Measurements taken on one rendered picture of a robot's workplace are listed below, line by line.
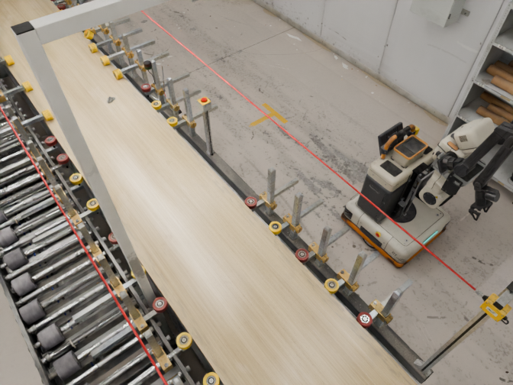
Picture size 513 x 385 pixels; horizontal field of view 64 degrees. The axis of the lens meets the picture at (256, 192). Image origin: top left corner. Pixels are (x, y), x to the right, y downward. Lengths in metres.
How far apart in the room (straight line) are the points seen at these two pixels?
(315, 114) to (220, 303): 2.89
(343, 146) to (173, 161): 2.05
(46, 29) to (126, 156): 1.88
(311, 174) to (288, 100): 1.15
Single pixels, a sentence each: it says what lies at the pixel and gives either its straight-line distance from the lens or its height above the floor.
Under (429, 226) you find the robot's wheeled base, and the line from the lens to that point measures 3.60.
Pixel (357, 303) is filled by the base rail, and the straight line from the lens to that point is 2.61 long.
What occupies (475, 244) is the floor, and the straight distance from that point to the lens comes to 4.03.
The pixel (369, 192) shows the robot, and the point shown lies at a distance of 3.30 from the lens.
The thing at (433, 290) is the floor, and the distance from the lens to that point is 3.64.
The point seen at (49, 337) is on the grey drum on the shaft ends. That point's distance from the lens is 2.56.
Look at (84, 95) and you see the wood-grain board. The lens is 3.72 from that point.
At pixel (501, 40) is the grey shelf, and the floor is 1.26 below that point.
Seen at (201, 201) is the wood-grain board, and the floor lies 0.90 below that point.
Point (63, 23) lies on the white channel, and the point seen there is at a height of 2.45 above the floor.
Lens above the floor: 3.03
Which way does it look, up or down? 51 degrees down
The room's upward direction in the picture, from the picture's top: straight up
